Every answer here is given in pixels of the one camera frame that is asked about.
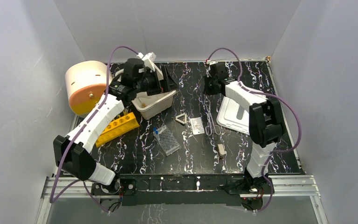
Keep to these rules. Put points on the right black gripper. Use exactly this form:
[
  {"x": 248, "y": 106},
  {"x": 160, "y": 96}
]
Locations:
[{"x": 206, "y": 79}]

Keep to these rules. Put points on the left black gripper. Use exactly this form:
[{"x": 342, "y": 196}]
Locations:
[{"x": 161, "y": 81}]

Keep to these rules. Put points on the beige plastic bin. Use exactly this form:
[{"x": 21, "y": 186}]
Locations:
[{"x": 157, "y": 103}]

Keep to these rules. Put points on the white clay triangle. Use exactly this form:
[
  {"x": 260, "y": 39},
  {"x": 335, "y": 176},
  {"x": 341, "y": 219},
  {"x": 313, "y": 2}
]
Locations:
[{"x": 182, "y": 118}]

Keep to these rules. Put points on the white bin lid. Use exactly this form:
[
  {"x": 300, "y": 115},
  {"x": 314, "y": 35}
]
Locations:
[{"x": 234, "y": 112}]

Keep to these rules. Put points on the white paper packet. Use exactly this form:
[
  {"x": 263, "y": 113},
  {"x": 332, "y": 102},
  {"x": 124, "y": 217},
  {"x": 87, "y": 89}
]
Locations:
[{"x": 197, "y": 126}]

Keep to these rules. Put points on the clear acrylic tube rack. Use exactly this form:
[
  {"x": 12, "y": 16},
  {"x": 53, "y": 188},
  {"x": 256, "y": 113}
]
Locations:
[{"x": 167, "y": 141}]

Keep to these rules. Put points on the yellow test tube rack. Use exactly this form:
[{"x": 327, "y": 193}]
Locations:
[{"x": 117, "y": 127}]

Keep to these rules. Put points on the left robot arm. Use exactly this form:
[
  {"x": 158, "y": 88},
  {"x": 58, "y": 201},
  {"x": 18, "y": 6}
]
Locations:
[{"x": 72, "y": 152}]

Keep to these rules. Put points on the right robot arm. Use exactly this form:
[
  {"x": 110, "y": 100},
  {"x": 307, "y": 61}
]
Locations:
[{"x": 265, "y": 118}]

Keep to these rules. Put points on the cream and orange cylinder appliance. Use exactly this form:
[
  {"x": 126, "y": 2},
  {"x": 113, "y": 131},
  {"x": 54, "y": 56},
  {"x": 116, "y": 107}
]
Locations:
[{"x": 85, "y": 84}]

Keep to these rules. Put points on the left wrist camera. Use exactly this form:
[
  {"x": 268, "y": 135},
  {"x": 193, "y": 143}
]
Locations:
[{"x": 148, "y": 59}]

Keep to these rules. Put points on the black mounting base rail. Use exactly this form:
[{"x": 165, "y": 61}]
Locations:
[{"x": 228, "y": 189}]

